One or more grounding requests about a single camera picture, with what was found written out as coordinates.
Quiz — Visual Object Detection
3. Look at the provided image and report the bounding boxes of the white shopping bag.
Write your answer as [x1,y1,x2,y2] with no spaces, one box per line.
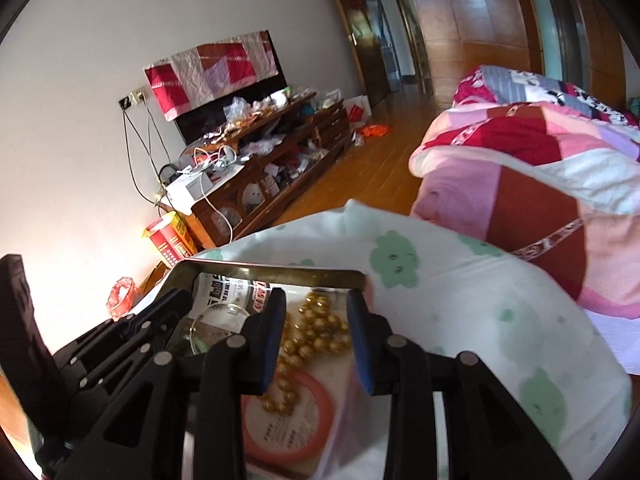
[345,95,372,128]

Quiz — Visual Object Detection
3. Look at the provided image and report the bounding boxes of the pile of cabinet clutter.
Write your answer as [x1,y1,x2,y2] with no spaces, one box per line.
[185,87,346,171]

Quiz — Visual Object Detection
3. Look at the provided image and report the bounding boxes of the wooden television cabinet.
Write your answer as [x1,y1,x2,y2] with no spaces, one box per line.
[160,91,353,251]

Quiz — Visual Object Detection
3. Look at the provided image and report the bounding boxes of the pink red patchwork quilt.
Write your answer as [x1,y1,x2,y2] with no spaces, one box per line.
[409,101,640,321]

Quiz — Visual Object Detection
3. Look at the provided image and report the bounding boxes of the glass panel door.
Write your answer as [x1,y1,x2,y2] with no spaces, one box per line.
[522,0,591,92]

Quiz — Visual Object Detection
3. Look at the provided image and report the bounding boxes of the red white patchwork cloth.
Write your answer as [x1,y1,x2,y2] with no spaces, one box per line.
[144,31,280,122]

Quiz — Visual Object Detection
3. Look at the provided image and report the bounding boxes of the pink rubber ring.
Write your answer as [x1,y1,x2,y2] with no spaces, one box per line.
[242,372,337,463]

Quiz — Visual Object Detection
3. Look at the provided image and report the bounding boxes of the red yellow cardboard box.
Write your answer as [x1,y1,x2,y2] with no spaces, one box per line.
[141,211,197,268]

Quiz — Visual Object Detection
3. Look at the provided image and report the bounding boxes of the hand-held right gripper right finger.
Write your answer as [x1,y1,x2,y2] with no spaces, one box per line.
[346,289,573,480]

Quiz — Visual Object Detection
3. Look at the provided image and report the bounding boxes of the metal tin box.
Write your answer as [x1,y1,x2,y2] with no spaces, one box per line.
[142,259,373,480]

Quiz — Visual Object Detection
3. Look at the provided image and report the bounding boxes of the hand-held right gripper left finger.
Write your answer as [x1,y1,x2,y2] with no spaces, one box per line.
[54,287,288,480]

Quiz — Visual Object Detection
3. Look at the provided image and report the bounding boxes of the open wooden door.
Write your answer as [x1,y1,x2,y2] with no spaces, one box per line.
[322,0,390,107]

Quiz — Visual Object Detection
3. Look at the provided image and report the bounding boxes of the black hanging cables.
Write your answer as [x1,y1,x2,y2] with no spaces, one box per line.
[122,105,168,206]

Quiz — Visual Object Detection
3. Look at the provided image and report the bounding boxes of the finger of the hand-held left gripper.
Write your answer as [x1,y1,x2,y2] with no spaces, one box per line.
[60,327,181,411]
[52,287,195,363]

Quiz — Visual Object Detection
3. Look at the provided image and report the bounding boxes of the red plastic bag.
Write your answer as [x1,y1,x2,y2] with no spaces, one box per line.
[109,276,138,322]

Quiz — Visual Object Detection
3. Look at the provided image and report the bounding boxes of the wooden wall wardrobe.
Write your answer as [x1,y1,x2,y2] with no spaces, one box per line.
[400,0,546,111]

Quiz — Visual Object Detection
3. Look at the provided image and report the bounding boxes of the grey cartoon print quilt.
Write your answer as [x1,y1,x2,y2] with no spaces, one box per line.
[452,65,640,128]

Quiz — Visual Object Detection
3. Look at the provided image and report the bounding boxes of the thin silver bangle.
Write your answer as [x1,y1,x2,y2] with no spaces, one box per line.
[187,304,251,356]

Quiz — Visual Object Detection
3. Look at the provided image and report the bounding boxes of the black television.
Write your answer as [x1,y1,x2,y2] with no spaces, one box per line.
[172,30,290,150]

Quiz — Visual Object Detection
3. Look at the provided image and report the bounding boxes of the white cardboard box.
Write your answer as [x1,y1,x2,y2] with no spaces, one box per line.
[165,166,217,216]

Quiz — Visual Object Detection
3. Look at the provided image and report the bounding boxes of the gold bead necklace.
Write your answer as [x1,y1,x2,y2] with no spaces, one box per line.
[260,290,353,413]

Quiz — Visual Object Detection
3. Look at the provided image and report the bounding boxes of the white pillow with green clouds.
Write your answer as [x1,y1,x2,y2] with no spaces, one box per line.
[135,199,633,480]

